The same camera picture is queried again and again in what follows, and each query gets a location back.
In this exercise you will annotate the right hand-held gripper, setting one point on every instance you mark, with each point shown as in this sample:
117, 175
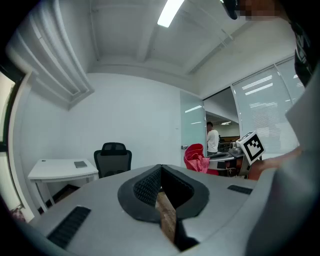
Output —
252, 148

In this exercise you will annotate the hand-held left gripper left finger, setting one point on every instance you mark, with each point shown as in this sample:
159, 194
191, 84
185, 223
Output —
140, 197

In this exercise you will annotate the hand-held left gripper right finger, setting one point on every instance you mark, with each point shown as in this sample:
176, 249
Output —
190, 197

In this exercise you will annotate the red cloth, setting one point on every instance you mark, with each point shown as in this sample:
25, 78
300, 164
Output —
196, 156

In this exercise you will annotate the black office chair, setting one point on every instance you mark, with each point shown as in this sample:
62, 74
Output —
112, 161

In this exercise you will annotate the person's right forearm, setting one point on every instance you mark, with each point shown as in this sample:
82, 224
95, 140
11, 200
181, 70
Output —
280, 160

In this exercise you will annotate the frosted glass door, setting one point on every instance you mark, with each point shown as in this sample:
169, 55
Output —
192, 125

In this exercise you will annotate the dark green notebook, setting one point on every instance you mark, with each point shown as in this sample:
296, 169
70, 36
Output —
80, 164

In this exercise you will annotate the white desk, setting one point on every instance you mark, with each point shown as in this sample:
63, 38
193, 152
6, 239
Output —
60, 168

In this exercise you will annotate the person's black shirt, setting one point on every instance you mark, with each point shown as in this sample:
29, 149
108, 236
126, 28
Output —
303, 57

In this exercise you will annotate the long ceiling light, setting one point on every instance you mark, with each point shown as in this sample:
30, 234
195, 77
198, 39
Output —
170, 11

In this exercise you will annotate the dark framed window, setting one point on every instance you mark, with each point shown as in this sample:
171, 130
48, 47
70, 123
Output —
5, 107

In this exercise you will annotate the glass wall with white blinds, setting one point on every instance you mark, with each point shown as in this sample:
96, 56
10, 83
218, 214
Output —
267, 112

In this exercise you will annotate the black head-worn camera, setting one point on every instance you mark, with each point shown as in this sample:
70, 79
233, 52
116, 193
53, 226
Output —
231, 7

